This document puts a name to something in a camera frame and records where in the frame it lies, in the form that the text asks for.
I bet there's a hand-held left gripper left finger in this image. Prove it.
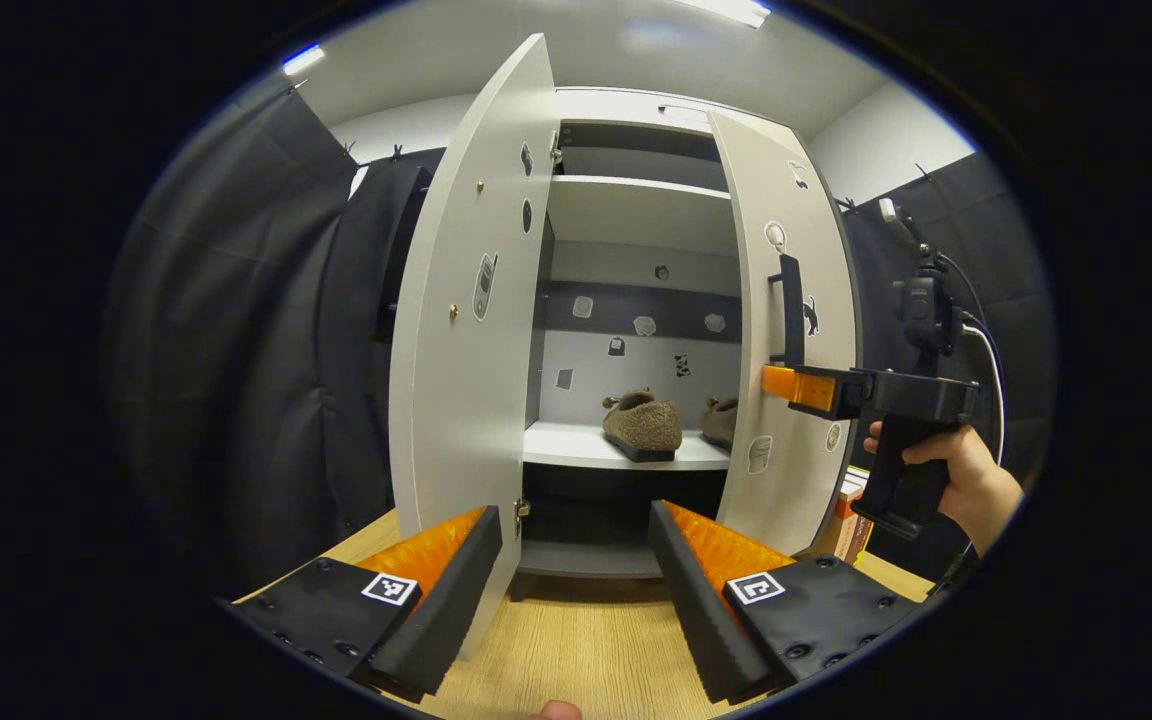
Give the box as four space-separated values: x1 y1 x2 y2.
216 505 505 705

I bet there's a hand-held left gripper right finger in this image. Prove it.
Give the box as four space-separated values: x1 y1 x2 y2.
647 500 924 707

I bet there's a brown fuzzy shoe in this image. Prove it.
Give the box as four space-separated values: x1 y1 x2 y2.
603 390 684 463
703 397 740 453

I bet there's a white cabinet door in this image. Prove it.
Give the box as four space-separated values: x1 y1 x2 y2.
388 33 562 661
708 110 859 558

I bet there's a white shoe cabinet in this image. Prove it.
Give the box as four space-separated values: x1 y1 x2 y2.
516 87 797 581

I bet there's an orange and yellow box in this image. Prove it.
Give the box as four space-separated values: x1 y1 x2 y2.
831 465 877 566

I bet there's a black backdrop cloth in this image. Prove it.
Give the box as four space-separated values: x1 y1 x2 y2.
836 150 1057 581
106 85 447 591

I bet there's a large ceiling light panel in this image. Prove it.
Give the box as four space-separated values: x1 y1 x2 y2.
676 0 772 28

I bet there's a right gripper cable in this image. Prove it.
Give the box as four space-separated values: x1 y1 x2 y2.
936 250 1007 466

